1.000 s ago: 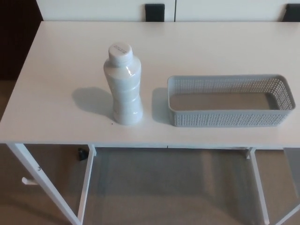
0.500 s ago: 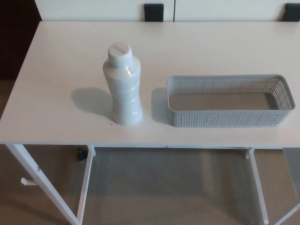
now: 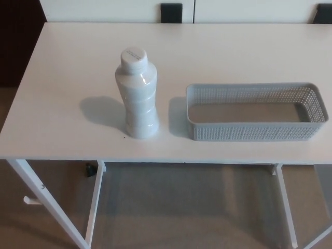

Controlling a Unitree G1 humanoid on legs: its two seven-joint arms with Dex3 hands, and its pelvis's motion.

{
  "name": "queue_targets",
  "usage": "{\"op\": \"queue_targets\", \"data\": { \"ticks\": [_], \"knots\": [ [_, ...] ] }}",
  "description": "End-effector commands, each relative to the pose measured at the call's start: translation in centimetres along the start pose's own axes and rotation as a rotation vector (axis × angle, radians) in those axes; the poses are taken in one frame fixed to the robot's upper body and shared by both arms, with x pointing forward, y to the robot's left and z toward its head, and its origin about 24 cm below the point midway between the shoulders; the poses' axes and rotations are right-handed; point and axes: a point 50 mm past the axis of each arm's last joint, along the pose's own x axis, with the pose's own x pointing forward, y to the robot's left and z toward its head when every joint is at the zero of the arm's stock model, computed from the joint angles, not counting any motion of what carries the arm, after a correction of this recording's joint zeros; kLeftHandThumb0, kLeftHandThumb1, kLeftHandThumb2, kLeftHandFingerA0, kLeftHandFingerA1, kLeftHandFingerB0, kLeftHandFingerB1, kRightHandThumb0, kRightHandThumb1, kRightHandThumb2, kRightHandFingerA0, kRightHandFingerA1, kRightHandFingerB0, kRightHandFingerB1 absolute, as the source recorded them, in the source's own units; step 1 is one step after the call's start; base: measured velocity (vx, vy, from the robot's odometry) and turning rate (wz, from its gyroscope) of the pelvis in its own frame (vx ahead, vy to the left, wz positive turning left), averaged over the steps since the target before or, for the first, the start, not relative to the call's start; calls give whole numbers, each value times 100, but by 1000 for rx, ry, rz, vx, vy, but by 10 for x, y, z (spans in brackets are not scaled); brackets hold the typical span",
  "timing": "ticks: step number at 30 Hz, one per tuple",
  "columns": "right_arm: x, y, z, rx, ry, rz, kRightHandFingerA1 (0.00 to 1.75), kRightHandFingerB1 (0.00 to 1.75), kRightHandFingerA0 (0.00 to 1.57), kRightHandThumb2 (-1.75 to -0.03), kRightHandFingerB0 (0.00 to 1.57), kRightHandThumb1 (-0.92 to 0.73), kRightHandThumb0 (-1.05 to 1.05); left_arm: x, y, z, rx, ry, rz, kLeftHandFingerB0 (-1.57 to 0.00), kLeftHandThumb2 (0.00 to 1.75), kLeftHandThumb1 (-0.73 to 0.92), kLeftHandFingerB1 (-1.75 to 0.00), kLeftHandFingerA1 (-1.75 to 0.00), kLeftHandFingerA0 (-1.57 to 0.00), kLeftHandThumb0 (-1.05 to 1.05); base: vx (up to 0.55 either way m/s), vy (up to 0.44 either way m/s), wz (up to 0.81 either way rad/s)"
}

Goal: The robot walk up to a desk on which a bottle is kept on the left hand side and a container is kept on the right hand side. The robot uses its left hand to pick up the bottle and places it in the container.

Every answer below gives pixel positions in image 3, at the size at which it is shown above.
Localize white plastic bottle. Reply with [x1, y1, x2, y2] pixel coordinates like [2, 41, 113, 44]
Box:
[115, 46, 159, 140]

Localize white desk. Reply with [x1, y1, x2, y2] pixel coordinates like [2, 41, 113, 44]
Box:
[0, 22, 332, 249]

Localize white desk hook peg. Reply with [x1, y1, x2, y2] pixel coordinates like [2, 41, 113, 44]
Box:
[23, 196, 42, 208]

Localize grey perforated plastic basket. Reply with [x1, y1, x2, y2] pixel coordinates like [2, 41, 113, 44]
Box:
[185, 82, 329, 142]

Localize black chair back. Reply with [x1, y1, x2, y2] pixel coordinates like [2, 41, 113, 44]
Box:
[160, 3, 184, 24]
[314, 4, 332, 24]

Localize white cabinet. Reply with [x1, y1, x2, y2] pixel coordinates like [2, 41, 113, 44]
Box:
[38, 0, 332, 24]

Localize dark brown panel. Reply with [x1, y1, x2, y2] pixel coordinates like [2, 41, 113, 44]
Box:
[0, 0, 47, 89]

